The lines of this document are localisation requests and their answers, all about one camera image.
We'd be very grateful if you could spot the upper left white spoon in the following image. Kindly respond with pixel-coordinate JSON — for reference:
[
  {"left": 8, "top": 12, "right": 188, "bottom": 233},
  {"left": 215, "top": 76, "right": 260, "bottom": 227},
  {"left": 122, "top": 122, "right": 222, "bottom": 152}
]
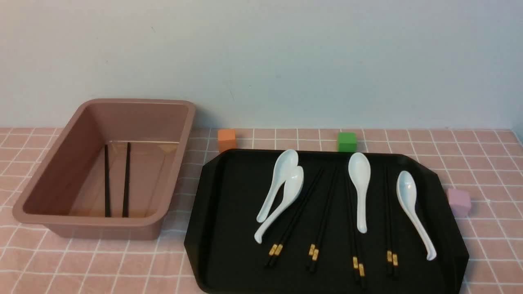
[{"left": 256, "top": 149, "right": 299, "bottom": 223}]

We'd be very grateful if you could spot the white spoon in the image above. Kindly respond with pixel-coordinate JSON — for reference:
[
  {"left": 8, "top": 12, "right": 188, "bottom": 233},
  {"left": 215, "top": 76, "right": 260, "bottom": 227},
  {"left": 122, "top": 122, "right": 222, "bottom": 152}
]
[
  {"left": 256, "top": 149, "right": 299, "bottom": 223},
  {"left": 396, "top": 170, "right": 437, "bottom": 261},
  {"left": 254, "top": 166, "right": 304, "bottom": 244},
  {"left": 348, "top": 152, "right": 371, "bottom": 234}
]

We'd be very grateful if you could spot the orange cube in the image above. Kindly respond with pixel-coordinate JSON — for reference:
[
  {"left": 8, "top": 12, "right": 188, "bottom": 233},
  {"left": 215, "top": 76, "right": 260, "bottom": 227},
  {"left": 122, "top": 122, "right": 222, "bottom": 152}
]
[{"left": 217, "top": 129, "right": 237, "bottom": 153}]

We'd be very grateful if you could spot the lower left white spoon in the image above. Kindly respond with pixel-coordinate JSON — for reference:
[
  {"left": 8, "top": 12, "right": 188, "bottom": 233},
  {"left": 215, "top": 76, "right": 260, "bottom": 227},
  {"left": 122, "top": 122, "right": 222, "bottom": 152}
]
[{"left": 254, "top": 166, "right": 304, "bottom": 244}]

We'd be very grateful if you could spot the black serving tray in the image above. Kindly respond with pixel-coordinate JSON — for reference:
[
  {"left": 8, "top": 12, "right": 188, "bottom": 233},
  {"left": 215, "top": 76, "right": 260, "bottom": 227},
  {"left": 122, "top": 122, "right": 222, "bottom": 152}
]
[{"left": 184, "top": 149, "right": 469, "bottom": 294}]

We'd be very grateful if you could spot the green cube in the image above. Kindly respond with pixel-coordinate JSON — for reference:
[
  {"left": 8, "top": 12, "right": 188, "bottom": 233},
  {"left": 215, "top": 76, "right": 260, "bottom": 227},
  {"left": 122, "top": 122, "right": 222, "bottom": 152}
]
[{"left": 337, "top": 132, "right": 358, "bottom": 153}]

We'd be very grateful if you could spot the middle white spoon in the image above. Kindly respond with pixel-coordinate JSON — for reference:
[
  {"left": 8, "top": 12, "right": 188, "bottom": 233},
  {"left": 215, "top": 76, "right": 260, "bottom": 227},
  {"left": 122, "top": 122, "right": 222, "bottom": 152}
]
[{"left": 348, "top": 152, "right": 371, "bottom": 234}]

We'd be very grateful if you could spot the right black chopstick in bin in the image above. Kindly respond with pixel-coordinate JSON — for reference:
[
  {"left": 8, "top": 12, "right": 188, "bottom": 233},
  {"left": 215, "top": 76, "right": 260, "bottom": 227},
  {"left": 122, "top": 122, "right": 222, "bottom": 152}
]
[{"left": 122, "top": 142, "right": 131, "bottom": 218}]

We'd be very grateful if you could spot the black chopstick in bin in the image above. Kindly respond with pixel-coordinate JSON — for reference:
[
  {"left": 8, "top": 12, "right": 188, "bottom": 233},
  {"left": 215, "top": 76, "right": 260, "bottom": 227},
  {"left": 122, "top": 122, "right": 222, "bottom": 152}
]
[
  {"left": 122, "top": 142, "right": 131, "bottom": 218},
  {"left": 104, "top": 144, "right": 112, "bottom": 218}
]

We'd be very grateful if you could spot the right white spoon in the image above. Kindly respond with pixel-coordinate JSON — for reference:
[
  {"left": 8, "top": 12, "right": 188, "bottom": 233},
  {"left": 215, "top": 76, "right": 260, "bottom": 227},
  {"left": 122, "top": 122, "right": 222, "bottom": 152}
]
[{"left": 396, "top": 170, "right": 437, "bottom": 261}]

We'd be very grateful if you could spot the brown plastic bin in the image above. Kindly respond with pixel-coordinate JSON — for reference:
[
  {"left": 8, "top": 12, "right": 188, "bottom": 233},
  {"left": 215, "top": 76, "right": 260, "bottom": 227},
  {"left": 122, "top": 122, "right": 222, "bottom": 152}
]
[{"left": 12, "top": 98, "right": 196, "bottom": 240}]

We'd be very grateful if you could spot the left black chopstick in bin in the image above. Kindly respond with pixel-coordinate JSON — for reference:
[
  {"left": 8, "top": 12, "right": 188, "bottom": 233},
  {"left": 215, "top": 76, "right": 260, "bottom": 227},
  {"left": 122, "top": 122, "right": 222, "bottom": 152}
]
[{"left": 104, "top": 144, "right": 112, "bottom": 218}]

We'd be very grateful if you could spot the pink cube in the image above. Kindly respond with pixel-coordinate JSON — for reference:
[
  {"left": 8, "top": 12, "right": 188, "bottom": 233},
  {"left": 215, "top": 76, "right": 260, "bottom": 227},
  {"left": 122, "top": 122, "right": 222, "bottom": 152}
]
[{"left": 446, "top": 189, "right": 472, "bottom": 218}]

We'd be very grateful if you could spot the pink checkered tablecloth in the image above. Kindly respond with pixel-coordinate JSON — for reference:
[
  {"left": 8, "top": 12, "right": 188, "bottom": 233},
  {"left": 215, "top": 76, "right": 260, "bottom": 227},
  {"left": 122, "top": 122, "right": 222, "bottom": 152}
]
[{"left": 0, "top": 127, "right": 523, "bottom": 294}]

